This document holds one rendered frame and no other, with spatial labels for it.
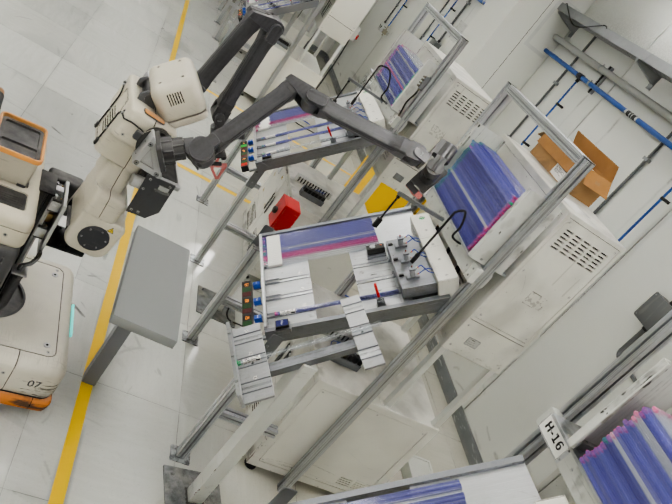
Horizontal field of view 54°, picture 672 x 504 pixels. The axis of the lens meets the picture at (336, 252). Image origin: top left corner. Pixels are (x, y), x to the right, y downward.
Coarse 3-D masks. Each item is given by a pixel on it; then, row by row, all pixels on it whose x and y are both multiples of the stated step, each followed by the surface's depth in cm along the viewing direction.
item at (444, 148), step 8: (440, 144) 215; (448, 144) 215; (416, 152) 211; (424, 152) 212; (432, 152) 214; (440, 152) 214; (448, 152) 214; (456, 152) 217; (424, 160) 211; (448, 160) 215
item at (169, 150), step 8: (160, 136) 200; (168, 136) 200; (160, 144) 196; (168, 144) 198; (176, 144) 199; (160, 152) 195; (168, 152) 198; (176, 152) 199; (184, 152) 200; (160, 160) 197; (168, 160) 200; (176, 160) 202; (160, 168) 198
